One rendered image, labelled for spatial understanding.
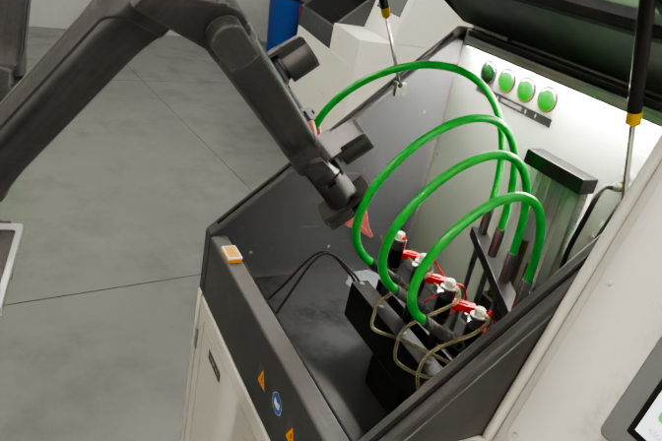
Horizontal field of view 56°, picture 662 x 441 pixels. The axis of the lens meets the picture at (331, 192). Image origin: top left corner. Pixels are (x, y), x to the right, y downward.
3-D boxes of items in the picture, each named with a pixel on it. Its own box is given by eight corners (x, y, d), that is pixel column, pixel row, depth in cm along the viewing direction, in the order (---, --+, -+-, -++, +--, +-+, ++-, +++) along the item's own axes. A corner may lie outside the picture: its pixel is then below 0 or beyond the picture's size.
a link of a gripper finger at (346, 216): (386, 237, 112) (360, 201, 108) (354, 259, 113) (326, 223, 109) (376, 220, 118) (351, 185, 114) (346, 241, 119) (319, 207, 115)
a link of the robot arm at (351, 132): (278, 130, 101) (302, 170, 98) (336, 90, 100) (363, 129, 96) (303, 156, 112) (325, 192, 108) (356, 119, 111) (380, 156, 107)
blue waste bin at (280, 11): (251, 50, 737) (260, -16, 706) (295, 53, 770) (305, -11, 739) (275, 65, 693) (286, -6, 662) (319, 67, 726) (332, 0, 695)
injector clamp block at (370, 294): (337, 342, 128) (351, 280, 122) (377, 335, 133) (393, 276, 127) (427, 472, 101) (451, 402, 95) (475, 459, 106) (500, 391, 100)
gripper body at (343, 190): (376, 196, 108) (355, 165, 105) (328, 229, 109) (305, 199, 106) (366, 182, 114) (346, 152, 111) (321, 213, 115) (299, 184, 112)
